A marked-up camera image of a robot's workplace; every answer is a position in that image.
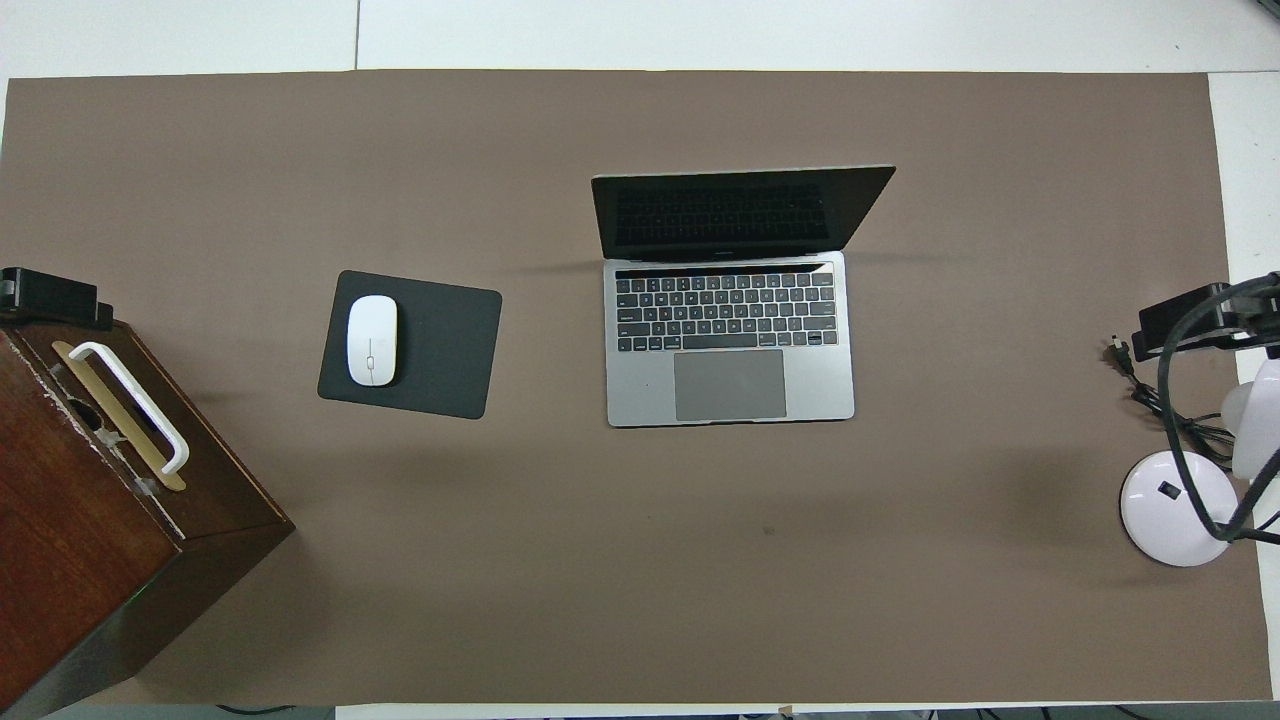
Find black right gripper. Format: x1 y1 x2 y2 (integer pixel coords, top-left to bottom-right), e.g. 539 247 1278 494
1135 275 1280 359

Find grey Apple laptop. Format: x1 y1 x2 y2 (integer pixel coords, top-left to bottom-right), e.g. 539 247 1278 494
590 164 897 429

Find white desk lamp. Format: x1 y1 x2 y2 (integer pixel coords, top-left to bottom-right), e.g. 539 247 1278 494
1119 357 1280 568

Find dark brown wooden box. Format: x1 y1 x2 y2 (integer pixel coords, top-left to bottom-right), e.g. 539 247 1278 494
0 312 296 720

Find white computer mouse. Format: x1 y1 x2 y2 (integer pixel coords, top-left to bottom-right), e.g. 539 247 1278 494
346 294 399 388

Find black mouse pad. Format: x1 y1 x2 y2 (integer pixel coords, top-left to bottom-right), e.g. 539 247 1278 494
317 269 503 421

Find brown table mat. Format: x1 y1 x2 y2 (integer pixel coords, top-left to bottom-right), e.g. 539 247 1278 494
0 68 1273 706

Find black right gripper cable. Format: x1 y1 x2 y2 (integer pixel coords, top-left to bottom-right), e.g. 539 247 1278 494
1157 272 1280 546

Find black lamp power cable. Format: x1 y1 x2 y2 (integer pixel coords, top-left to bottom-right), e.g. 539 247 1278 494
1105 337 1237 466

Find white box handle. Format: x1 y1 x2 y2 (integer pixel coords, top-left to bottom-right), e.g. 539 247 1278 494
68 341 190 475

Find brass handle plate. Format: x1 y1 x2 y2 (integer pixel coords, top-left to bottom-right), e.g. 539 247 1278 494
50 340 188 493

